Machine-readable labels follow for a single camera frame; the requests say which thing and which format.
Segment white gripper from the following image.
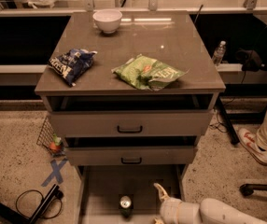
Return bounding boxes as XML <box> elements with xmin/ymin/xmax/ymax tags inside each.
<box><xmin>153</xmin><ymin>183</ymin><xmax>201</xmax><ymax>224</ymax></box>

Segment green soda can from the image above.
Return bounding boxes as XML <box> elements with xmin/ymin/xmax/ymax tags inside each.
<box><xmin>119</xmin><ymin>195</ymin><xmax>133</xmax><ymax>217</ymax></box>

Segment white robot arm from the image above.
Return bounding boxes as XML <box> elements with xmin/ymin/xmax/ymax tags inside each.
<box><xmin>154</xmin><ymin>183</ymin><xmax>267</xmax><ymax>224</ymax></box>

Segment middle grey drawer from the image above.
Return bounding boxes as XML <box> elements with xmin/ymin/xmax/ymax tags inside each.
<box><xmin>65</xmin><ymin>147</ymin><xmax>197</xmax><ymax>166</ymax></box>

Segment grey drawer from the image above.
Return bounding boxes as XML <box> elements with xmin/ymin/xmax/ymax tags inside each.
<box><xmin>65</xmin><ymin>147</ymin><xmax>197</xmax><ymax>166</ymax></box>
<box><xmin>49</xmin><ymin>111</ymin><xmax>212</xmax><ymax>137</ymax></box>

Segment bottom open drawer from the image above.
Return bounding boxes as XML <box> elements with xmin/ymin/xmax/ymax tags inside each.
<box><xmin>77</xmin><ymin>165</ymin><xmax>182</xmax><ymax>224</ymax></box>

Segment top grey drawer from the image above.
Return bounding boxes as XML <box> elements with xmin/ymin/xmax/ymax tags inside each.
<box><xmin>49</xmin><ymin>111</ymin><xmax>212</xmax><ymax>137</ymax></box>

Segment grey drawer cabinet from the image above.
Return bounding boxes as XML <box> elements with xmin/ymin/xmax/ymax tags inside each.
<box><xmin>35</xmin><ymin>11</ymin><xmax>225</xmax><ymax>224</ymax></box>

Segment black office chair base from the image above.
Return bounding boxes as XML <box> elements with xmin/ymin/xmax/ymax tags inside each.
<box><xmin>239</xmin><ymin>184</ymin><xmax>267</xmax><ymax>197</ymax></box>

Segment white red sneaker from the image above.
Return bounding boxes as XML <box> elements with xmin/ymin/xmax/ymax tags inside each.
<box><xmin>238</xmin><ymin>128</ymin><xmax>267</xmax><ymax>165</ymax></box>

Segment green chip bag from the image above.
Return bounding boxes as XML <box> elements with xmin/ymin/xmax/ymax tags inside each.
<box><xmin>111</xmin><ymin>54</ymin><xmax>187</xmax><ymax>91</ymax></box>

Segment clear plastic water bottle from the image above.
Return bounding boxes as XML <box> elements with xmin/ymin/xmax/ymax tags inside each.
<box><xmin>212</xmin><ymin>41</ymin><xmax>226</xmax><ymax>66</ymax></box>

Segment blue chip bag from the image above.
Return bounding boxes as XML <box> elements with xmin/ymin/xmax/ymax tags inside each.
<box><xmin>48</xmin><ymin>49</ymin><xmax>97</xmax><ymax>87</ymax></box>

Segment black stand leg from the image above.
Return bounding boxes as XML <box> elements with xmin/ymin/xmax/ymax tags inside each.
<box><xmin>0</xmin><ymin>185</ymin><xmax>63</xmax><ymax>224</ymax></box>

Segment black headphones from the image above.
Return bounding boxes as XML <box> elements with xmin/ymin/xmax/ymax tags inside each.
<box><xmin>235</xmin><ymin>49</ymin><xmax>267</xmax><ymax>72</ymax></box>

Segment white ceramic bowl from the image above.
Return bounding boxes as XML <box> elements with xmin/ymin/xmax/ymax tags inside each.
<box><xmin>92</xmin><ymin>9</ymin><xmax>122</xmax><ymax>34</ymax></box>

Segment wire mesh basket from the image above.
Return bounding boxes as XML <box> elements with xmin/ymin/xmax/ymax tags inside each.
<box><xmin>36</xmin><ymin>118</ymin><xmax>64</xmax><ymax>157</ymax></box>

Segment black cable on floor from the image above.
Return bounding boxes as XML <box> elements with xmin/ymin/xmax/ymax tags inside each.
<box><xmin>15</xmin><ymin>189</ymin><xmax>64</xmax><ymax>220</ymax></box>

